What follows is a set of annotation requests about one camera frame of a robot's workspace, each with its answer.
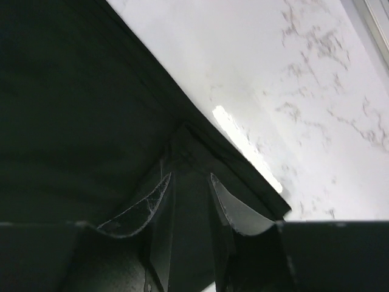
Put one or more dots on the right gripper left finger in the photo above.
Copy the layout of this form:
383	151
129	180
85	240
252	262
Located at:
135	218

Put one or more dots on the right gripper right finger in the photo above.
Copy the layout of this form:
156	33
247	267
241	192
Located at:
240	217

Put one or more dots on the black t-shirt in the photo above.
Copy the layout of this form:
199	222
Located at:
90	124

